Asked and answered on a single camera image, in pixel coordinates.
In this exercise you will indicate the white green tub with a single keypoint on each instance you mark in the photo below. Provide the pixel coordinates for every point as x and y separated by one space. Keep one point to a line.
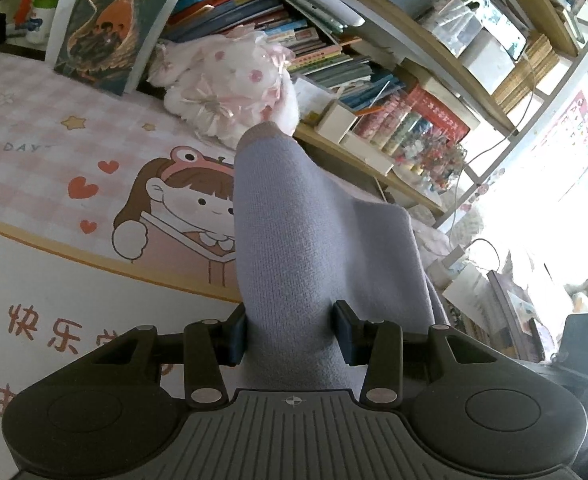
40 20

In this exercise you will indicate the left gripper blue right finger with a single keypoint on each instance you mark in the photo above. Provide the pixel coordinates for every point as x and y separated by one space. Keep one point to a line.
363 342

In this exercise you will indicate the pink checkered desk mat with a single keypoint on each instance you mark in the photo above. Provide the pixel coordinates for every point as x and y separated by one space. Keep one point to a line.
112 216

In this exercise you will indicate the white metal shelf frame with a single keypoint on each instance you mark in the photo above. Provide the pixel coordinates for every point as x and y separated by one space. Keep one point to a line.
373 19

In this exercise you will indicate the pink white plush bunny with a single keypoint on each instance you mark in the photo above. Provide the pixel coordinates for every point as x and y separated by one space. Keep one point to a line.
222 85

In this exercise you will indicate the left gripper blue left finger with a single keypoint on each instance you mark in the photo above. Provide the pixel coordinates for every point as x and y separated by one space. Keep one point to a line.
222 343

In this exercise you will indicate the white power strip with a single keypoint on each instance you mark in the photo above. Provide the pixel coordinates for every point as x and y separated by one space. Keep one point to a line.
445 270

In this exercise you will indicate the Harry Potter book box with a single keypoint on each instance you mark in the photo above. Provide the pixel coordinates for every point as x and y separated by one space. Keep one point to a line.
107 43

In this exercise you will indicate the grey and beige sweater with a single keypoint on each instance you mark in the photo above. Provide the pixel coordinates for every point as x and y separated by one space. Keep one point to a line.
302 244

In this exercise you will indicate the red boxed book set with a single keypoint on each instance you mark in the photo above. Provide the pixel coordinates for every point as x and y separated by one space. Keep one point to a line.
404 124

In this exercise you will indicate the row of leaning books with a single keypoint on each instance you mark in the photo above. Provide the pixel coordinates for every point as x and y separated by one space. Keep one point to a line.
323 52

